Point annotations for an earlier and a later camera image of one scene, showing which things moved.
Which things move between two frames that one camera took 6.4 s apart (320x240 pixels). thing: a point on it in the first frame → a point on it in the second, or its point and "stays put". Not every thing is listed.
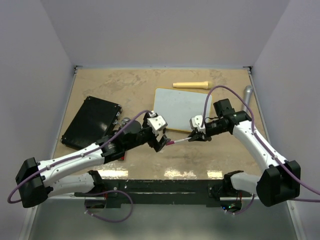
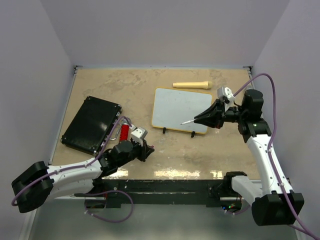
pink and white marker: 170,142 → 188,121
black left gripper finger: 164,140 → 148,151
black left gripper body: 146,135 → 137,148
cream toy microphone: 194,84 stays put
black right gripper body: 214,128 → 229,114
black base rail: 165,191 stays put
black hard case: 95,118 stays put
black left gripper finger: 158,146 → 143,156
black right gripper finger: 199,137 → 213,121
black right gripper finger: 196,132 → 211,111
